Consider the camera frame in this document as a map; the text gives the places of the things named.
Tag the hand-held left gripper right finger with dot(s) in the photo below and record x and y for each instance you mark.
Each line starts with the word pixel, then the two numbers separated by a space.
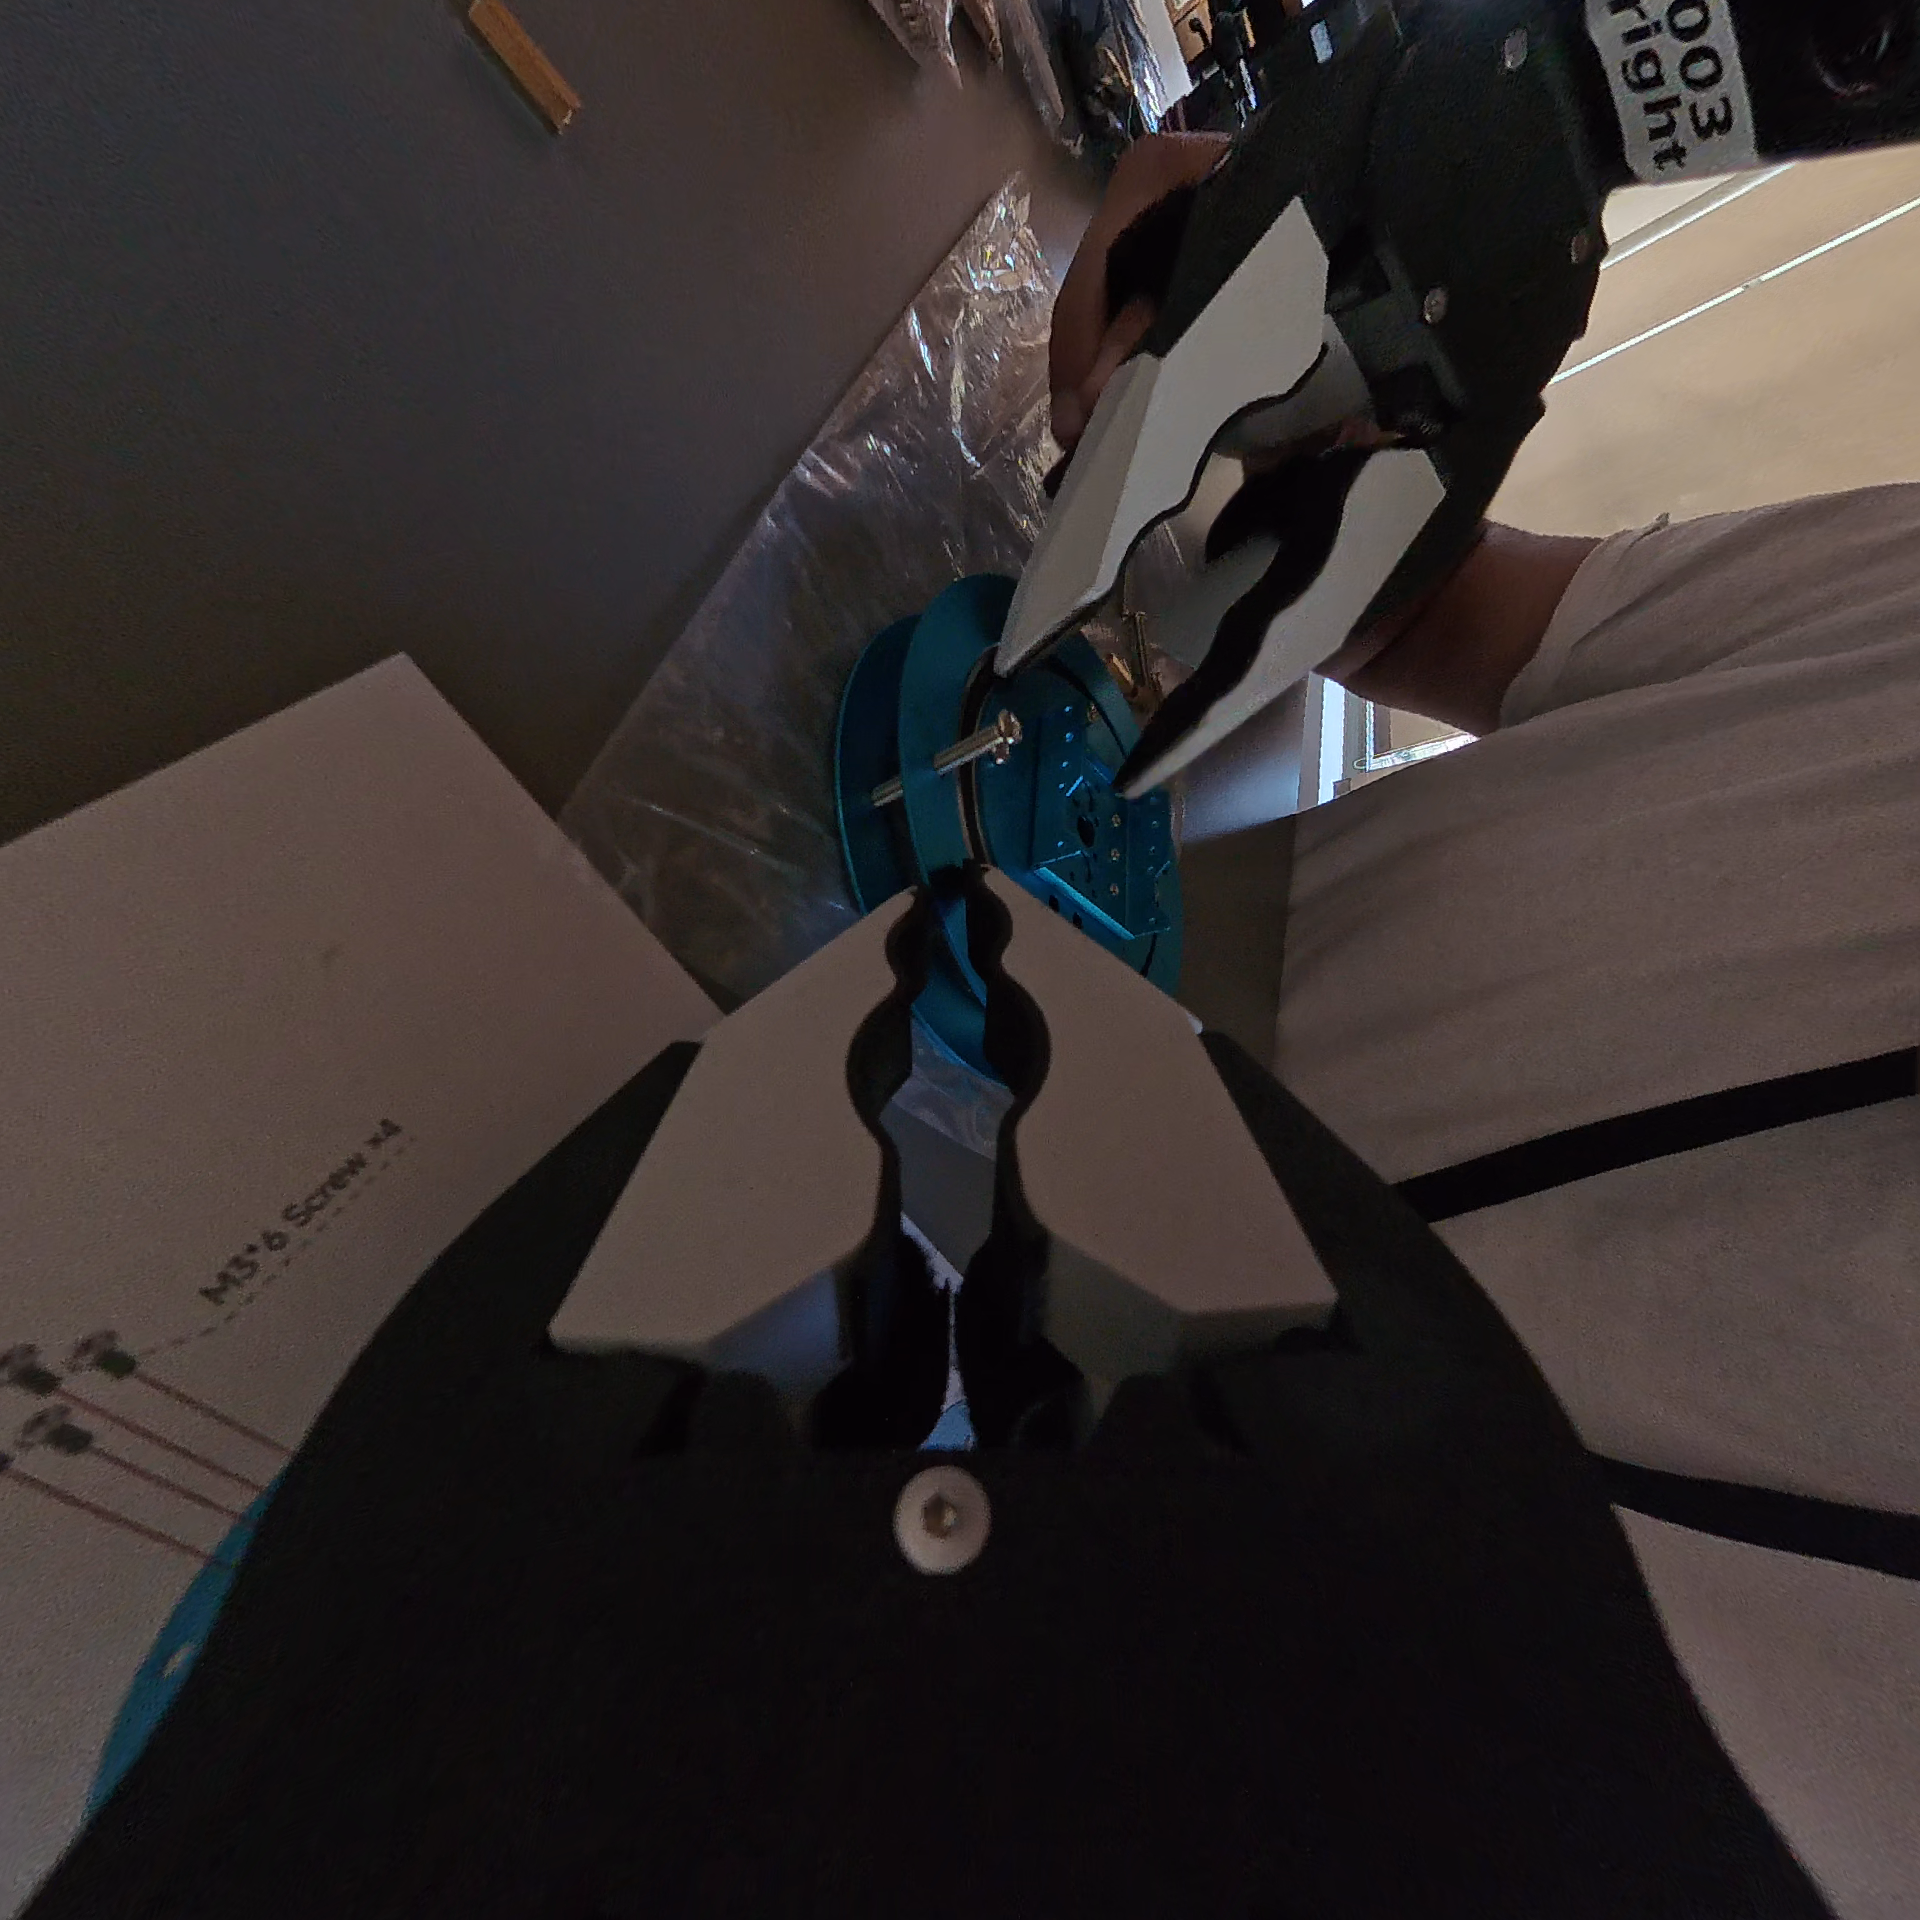
pixel 1169 1186

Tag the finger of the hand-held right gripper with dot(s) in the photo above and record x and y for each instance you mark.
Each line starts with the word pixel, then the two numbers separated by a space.
pixel 1351 569
pixel 1198 360

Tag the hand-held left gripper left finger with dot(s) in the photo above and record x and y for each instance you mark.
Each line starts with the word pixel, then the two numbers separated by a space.
pixel 707 1201

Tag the blue turntable bearing assembly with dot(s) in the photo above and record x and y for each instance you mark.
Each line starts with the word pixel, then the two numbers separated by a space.
pixel 1078 840

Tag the person's right hand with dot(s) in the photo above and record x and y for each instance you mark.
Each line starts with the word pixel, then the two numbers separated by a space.
pixel 1081 301

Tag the assembly guide sheet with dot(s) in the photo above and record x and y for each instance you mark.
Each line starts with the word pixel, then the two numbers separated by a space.
pixel 303 974

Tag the clear plastic bag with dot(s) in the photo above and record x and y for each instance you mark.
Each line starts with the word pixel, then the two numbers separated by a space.
pixel 750 633

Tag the brass hex standoff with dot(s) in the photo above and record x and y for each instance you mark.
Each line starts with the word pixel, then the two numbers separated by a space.
pixel 524 67

